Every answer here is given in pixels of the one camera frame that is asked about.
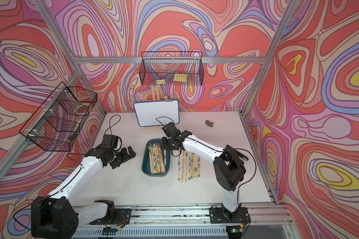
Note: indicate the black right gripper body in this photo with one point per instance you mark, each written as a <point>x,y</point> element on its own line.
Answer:
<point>166,143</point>

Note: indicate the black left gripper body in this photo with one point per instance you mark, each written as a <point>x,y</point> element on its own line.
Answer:
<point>120,156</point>

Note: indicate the panda print chopsticks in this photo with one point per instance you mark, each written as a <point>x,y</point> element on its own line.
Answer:
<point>197,168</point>

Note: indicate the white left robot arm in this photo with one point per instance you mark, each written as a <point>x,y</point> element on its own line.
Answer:
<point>54,217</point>

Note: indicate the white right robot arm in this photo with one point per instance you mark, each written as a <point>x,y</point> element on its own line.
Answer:
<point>227,162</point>

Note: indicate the teal plastic storage box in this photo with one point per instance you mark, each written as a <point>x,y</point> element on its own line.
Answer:
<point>146,163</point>

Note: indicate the wrapped chopsticks in box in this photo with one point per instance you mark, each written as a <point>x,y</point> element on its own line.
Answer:
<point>156,160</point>

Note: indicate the blue framed whiteboard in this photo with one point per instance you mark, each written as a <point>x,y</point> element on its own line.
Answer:
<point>156,112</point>

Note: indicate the olive and white stapler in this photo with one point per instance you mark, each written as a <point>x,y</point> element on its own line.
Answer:
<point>209,123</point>

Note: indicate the wooden whiteboard easel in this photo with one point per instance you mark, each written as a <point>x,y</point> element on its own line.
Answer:
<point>155,92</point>

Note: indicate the yellow sticky note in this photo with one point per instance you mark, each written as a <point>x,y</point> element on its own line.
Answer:
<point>180,77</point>

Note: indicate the green circuit board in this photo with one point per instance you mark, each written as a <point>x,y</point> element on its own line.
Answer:
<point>110,231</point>

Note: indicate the black wire basket left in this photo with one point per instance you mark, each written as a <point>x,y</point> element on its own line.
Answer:
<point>58,121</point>

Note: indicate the black wire basket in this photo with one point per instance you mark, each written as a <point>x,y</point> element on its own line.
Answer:
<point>159,67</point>
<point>58,121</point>

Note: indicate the black wire basket back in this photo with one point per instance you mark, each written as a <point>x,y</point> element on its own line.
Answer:
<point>159,67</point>

